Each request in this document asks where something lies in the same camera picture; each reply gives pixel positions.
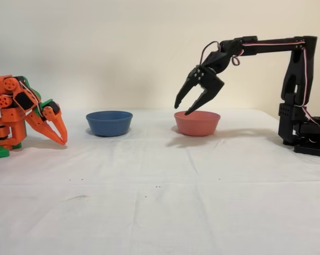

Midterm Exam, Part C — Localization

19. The pink bowl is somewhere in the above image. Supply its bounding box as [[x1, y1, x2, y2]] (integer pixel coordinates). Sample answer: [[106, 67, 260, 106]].
[[174, 110, 221, 137]]

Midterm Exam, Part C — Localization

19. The blue bowl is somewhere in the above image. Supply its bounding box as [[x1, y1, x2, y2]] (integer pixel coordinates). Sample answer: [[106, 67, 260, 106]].
[[86, 110, 133, 138]]

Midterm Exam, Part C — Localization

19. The white tablecloth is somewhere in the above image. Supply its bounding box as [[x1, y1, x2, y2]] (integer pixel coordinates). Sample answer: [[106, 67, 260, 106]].
[[0, 107, 320, 255]]

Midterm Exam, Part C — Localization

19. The black gripper servo cable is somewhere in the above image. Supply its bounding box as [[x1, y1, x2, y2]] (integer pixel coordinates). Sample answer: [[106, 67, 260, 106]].
[[199, 40, 221, 66]]

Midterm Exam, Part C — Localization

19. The orange arm servo cable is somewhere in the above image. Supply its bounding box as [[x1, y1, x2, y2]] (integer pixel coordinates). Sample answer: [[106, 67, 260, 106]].
[[18, 79, 44, 115]]

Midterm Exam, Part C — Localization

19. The long striped arm cable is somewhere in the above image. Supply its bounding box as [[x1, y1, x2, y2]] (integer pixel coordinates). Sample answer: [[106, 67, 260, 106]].
[[230, 39, 320, 135]]

